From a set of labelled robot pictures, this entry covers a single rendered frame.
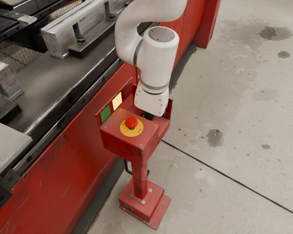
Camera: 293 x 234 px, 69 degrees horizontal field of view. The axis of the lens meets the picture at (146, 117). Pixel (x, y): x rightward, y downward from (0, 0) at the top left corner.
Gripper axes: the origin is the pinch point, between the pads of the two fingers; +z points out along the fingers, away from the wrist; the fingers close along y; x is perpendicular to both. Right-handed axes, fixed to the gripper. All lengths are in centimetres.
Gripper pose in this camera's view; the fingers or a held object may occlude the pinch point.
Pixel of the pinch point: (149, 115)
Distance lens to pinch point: 74.7
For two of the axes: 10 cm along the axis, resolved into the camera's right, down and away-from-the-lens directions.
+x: 4.5, -7.0, 5.6
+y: 8.9, 4.0, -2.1
